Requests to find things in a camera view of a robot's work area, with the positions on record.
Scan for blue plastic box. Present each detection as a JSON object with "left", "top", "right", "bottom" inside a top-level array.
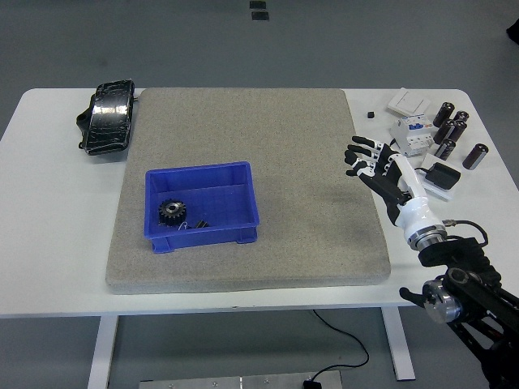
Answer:
[{"left": 144, "top": 160, "right": 260, "bottom": 252}]

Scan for grey-brown mat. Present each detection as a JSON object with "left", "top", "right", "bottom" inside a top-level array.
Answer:
[{"left": 104, "top": 87, "right": 392, "bottom": 295}]

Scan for black object at room edge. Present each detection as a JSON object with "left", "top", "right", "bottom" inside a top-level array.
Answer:
[{"left": 505, "top": 15, "right": 519, "bottom": 52}]

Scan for white circuit breaker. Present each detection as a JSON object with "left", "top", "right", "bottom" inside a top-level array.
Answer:
[{"left": 389, "top": 113, "right": 435, "bottom": 159}]

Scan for white table leg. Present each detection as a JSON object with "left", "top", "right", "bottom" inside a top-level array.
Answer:
[
  {"left": 87, "top": 315, "right": 119, "bottom": 389},
  {"left": 380, "top": 307, "right": 417, "bottom": 381}
]

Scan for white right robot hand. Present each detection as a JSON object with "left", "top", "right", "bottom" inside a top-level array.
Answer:
[{"left": 344, "top": 135, "right": 442, "bottom": 241}]

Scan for white wall switch plate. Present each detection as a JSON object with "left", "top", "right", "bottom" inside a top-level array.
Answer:
[{"left": 386, "top": 87, "right": 431, "bottom": 116}]

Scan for large black gear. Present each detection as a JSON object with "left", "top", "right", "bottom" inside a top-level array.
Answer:
[{"left": 157, "top": 198, "right": 189, "bottom": 228}]

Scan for metal base plate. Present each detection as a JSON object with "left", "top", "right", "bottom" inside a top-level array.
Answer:
[{"left": 139, "top": 370, "right": 344, "bottom": 389}]

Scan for white flat panel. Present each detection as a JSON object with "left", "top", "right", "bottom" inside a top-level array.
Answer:
[{"left": 414, "top": 153, "right": 454, "bottom": 203}]

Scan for black floor cable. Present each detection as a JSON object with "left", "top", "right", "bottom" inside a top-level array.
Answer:
[{"left": 311, "top": 310, "right": 370, "bottom": 382}]

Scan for black power adapter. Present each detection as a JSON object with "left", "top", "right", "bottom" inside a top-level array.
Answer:
[{"left": 426, "top": 162, "right": 462, "bottom": 190}]

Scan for black tape-wrapped device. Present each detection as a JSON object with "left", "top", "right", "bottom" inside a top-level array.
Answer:
[{"left": 75, "top": 79, "right": 135, "bottom": 157}]

